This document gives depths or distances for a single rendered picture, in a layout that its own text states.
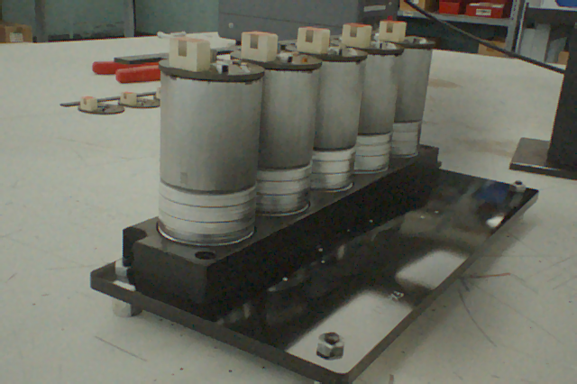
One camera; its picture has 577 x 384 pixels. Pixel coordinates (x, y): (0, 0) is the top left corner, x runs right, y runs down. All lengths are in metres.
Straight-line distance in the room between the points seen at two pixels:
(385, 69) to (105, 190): 0.11
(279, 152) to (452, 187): 0.10
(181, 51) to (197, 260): 0.05
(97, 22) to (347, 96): 6.01
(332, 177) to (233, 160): 0.06
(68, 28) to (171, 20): 0.85
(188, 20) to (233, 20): 5.40
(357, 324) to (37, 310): 0.08
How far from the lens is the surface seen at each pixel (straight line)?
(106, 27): 6.28
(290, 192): 0.19
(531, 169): 0.35
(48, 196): 0.27
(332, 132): 0.21
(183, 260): 0.16
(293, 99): 0.18
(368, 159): 0.24
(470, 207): 0.25
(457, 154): 0.37
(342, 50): 0.21
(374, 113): 0.23
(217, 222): 0.17
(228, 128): 0.16
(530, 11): 2.14
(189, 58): 0.16
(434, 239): 0.22
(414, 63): 0.26
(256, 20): 0.71
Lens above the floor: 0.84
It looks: 19 degrees down
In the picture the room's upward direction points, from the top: 4 degrees clockwise
